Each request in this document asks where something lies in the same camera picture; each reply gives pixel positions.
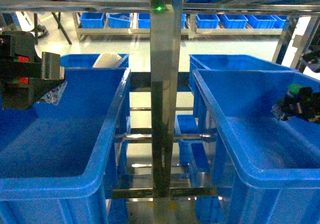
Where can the red mushroom push button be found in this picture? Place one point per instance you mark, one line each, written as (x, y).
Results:
(54, 96)

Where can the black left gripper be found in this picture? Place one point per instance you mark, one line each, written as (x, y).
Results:
(25, 77)

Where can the blue shelf container left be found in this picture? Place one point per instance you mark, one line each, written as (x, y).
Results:
(58, 161)

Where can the green mushroom push button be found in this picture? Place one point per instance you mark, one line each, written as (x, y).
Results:
(284, 108)

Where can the white object in rear bin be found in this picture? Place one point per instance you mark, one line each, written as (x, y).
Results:
(108, 60)

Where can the rear blue container left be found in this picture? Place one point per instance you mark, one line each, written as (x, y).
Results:
(83, 60)

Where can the steel shelf rack frame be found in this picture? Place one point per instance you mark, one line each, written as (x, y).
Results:
(165, 45)

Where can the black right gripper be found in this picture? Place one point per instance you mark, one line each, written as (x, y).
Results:
(308, 107)

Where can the blue shelf container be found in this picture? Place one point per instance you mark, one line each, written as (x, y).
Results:
(266, 170)
(58, 161)

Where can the blue shelf container right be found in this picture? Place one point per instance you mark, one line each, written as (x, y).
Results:
(266, 170)

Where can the rear blue container right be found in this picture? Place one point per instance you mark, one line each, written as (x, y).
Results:
(229, 62)

